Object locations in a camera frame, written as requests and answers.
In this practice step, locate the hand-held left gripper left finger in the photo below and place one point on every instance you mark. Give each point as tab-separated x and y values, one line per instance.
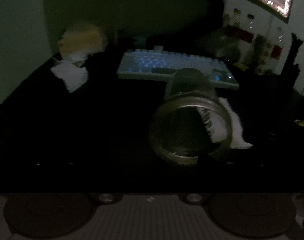
83	161

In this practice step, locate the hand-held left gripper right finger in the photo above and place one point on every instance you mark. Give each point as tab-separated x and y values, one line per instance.
212	160

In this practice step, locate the white tissue with green print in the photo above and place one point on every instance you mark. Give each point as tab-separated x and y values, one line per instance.
224	125

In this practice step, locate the clear glass jar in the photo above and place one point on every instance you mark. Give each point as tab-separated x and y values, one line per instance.
189	120

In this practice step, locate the flat white paper sheet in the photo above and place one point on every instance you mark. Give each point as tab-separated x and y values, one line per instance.
70	76

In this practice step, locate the small yellow scrap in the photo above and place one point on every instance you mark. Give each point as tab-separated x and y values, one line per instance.
302	123

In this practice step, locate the crumpled white tissue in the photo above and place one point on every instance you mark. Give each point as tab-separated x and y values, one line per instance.
76	57

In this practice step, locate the backlit light blue keyboard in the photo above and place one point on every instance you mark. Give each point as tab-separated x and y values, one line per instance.
167	65

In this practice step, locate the clear crumpled plastic bag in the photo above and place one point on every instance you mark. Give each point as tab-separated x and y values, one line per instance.
222	43

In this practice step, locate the yellowish plastic bag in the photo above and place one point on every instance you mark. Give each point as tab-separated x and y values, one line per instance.
81	38

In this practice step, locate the small white keycap box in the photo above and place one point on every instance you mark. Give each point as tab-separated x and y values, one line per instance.
159	48

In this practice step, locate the black angular object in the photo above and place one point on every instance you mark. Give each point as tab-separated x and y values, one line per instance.
293	55

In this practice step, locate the white cap bottle red label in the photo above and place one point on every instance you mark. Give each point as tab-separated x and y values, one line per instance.
277	43

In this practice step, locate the yellow cap bottle red label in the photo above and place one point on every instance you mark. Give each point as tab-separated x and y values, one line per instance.
237	22

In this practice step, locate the black cap clear bottle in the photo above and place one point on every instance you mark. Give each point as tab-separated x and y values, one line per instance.
250	25

